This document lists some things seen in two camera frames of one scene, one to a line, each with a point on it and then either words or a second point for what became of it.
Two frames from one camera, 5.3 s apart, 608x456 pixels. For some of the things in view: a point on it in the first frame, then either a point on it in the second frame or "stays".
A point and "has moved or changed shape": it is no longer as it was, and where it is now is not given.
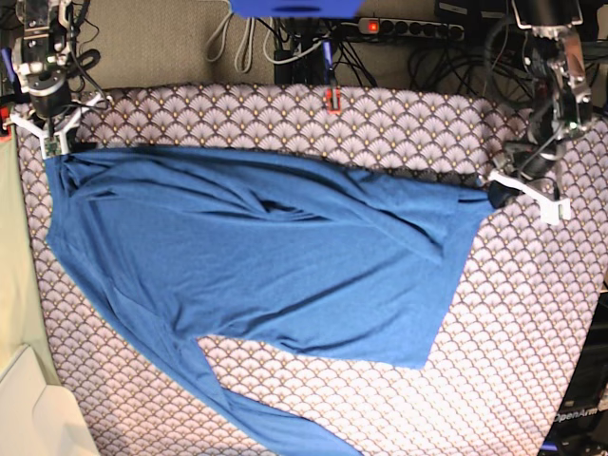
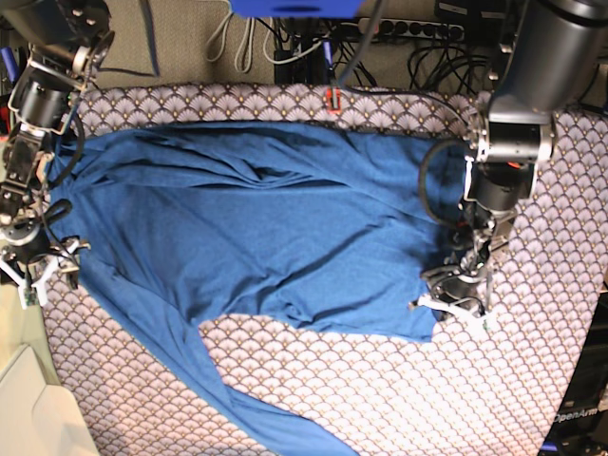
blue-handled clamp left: x=7 y=53 stays
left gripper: x=531 y=165 → x=460 y=288
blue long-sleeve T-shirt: x=330 y=259 has moved or changed shape
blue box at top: x=295 y=9 stays
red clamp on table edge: x=330 y=101 stays
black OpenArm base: x=579 y=427 stays
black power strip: x=411 y=28 stays
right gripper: x=53 y=110 → x=28 y=255
